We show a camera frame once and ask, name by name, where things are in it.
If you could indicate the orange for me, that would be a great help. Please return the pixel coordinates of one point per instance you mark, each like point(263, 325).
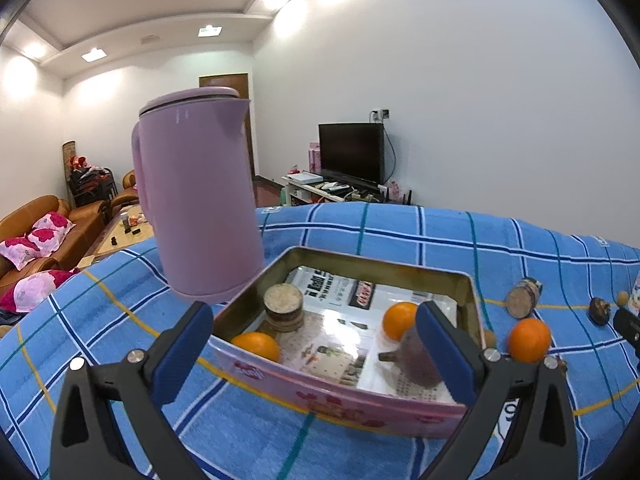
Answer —
point(398, 319)
point(259, 344)
point(529, 341)

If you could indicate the dark dried fruit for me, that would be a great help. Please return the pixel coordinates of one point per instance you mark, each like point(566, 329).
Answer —
point(599, 311)

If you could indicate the black television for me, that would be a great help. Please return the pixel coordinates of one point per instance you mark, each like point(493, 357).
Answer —
point(352, 149)

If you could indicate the blue plaid tablecloth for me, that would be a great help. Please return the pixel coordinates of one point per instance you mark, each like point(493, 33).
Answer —
point(233, 432)

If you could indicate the pink floral cushion front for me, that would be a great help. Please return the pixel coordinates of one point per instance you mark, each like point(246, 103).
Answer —
point(30, 292)

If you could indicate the pink metal tin box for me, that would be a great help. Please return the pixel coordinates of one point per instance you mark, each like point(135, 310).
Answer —
point(347, 405)

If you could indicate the purple dried fruit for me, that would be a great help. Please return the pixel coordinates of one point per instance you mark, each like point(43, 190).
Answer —
point(413, 360)

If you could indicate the newspaper lining in tin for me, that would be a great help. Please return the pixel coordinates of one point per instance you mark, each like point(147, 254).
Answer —
point(341, 336)

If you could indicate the pink floral cushion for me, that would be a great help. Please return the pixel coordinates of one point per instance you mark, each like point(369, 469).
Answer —
point(30, 292)
point(44, 238)

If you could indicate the wooden coffee table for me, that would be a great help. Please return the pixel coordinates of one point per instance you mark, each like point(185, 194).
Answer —
point(128, 227)

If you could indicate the pink electric kettle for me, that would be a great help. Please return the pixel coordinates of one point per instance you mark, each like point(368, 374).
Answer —
point(195, 189)

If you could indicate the brown wooden door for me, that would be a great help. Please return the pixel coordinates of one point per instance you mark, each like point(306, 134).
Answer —
point(240, 83)

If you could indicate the small tan round fruit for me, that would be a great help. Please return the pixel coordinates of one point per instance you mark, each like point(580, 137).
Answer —
point(622, 298)

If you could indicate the brown leather sofa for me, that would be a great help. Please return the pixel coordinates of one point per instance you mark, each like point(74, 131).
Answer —
point(90, 221)

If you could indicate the round tea cake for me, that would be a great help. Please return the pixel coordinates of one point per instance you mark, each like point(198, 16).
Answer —
point(284, 307)
point(523, 297)

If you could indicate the pink floral cushion middle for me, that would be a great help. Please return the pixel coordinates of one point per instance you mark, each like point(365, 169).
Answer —
point(44, 238)

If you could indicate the white tv stand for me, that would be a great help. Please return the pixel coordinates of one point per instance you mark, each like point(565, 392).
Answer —
point(304, 188)

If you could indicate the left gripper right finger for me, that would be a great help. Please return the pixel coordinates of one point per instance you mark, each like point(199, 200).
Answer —
point(541, 440)

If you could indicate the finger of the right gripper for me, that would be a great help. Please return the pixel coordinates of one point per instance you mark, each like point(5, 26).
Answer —
point(628, 326)

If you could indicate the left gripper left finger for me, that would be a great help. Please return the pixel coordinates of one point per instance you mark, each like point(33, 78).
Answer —
point(86, 440)

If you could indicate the brown leather armchair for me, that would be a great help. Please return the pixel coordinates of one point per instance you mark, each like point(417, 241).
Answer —
point(128, 196)

